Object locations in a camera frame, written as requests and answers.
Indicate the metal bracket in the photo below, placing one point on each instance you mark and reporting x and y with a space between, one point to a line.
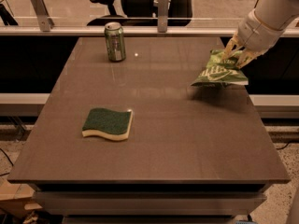
44 20
162 15

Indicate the metal window rail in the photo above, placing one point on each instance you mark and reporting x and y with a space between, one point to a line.
128 31

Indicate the green soda can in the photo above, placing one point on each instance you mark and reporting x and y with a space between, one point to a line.
115 41

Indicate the center metal bracket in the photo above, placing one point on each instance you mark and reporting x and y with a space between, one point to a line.
162 15

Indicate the green and yellow sponge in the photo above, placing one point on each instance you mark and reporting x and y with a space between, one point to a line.
109 124

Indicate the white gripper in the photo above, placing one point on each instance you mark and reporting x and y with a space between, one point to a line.
254 34

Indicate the left metal bracket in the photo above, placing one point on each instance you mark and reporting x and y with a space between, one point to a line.
44 20

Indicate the green jalapeno chip bag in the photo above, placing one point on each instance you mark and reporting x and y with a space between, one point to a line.
221 72

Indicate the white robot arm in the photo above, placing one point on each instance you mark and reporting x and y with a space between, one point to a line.
277 14

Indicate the black office chair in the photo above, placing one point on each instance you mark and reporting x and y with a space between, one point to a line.
143 13

